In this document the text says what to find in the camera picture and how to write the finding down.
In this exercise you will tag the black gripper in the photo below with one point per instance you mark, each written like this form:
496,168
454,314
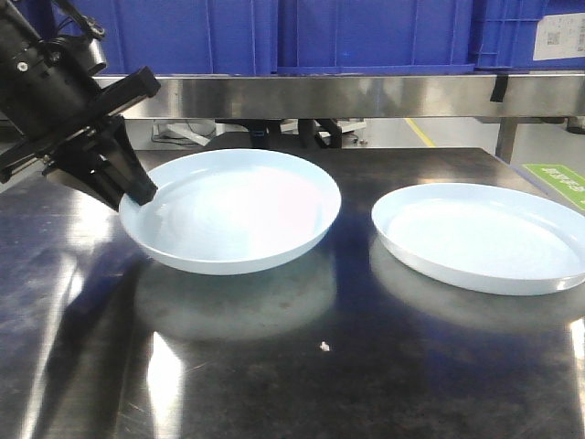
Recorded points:
64,110

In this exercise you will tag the light blue plate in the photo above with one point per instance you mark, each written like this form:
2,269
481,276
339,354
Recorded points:
233,211
488,239

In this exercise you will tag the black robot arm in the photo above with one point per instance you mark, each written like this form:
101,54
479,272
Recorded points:
22,49

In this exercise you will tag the blue crate left upper shelf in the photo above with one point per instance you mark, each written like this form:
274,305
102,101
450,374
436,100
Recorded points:
169,37

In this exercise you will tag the blue crate shelf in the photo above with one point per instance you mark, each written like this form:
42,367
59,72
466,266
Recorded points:
169,37
374,37

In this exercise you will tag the blue crate centre upper shelf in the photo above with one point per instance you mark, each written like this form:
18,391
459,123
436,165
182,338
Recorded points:
374,37

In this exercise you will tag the stainless steel shelf rack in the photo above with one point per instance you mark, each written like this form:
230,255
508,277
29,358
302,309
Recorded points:
529,95

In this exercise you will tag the black tape strip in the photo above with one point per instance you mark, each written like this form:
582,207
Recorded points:
500,88

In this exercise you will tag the blue crate with label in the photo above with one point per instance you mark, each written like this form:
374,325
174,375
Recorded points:
502,34

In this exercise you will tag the white barcode label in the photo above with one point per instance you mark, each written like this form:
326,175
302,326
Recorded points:
559,37

